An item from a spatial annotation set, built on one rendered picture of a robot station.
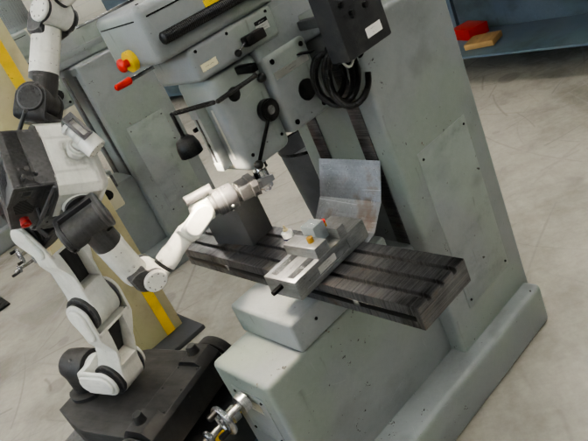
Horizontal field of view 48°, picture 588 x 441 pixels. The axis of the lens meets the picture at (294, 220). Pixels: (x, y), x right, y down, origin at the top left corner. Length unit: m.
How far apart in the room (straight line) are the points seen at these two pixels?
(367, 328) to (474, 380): 0.54
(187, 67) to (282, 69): 0.32
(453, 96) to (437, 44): 0.21
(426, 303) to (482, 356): 0.92
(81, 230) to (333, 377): 0.97
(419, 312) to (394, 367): 0.73
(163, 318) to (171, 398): 1.53
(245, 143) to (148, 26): 0.45
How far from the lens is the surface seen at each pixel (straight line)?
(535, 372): 2.88
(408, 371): 2.59
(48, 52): 2.21
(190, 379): 2.59
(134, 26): 1.84
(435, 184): 2.42
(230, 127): 1.98
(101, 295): 2.44
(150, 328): 4.03
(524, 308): 2.90
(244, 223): 2.43
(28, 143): 2.06
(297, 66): 2.11
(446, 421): 2.62
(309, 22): 2.09
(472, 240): 2.64
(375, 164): 2.32
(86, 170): 2.05
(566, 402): 2.75
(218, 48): 1.94
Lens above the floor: 1.99
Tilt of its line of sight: 25 degrees down
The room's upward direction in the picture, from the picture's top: 25 degrees counter-clockwise
